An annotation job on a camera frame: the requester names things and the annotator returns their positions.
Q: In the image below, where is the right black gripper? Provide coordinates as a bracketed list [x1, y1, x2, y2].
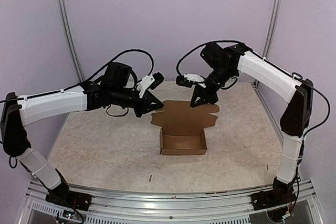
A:
[191, 64, 236, 106]

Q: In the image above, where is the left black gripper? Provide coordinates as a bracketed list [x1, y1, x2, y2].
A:
[111, 86, 164, 118]

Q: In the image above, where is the brown cardboard box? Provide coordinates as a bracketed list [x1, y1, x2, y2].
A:
[151, 100, 219, 156]

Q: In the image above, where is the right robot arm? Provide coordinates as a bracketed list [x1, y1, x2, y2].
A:
[182, 40, 313, 205]

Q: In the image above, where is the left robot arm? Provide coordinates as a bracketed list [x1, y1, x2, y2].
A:
[1, 62, 164, 206]

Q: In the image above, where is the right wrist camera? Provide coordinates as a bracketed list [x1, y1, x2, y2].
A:
[175, 73, 206, 88]

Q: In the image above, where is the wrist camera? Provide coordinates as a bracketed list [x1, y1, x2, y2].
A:
[175, 73, 206, 88]
[135, 72, 164, 99]

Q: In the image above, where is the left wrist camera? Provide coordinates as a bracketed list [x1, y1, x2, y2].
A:
[135, 72, 164, 99]

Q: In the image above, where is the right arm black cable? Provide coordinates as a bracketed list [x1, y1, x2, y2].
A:
[175, 40, 331, 135]

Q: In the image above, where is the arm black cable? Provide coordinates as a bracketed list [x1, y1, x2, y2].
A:
[175, 40, 331, 135]
[0, 48, 155, 117]

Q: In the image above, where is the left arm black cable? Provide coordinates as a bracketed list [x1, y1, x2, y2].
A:
[0, 48, 155, 117]

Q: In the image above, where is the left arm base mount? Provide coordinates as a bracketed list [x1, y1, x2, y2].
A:
[45, 191, 92, 211]

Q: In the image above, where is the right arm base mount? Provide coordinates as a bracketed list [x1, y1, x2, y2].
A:
[251, 189, 296, 210]

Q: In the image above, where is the right aluminium frame post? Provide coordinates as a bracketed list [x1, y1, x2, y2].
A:
[253, 0, 286, 88]

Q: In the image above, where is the aluminium frame post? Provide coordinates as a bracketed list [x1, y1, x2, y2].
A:
[57, 0, 84, 82]
[253, 0, 286, 88]

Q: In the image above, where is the left aluminium frame post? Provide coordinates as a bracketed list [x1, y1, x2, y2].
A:
[57, 0, 84, 82]

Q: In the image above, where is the front aluminium rail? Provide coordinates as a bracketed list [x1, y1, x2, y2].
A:
[14, 180, 327, 223]

